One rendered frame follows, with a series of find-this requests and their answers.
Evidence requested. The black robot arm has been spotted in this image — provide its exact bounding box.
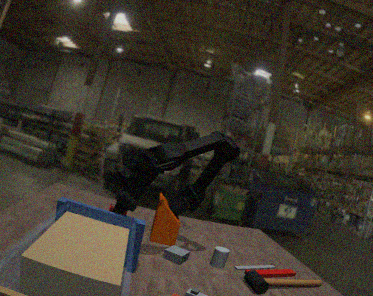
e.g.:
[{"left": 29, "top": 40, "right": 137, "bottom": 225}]
[{"left": 108, "top": 131, "right": 240, "bottom": 220}]

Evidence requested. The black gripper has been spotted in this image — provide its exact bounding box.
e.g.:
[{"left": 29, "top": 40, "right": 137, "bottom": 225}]
[{"left": 112, "top": 173, "right": 150, "bottom": 214}]

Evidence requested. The black-headed mallet with wooden handle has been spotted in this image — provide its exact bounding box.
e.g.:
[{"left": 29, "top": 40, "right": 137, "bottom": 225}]
[{"left": 244, "top": 270, "right": 322, "bottom": 295}]

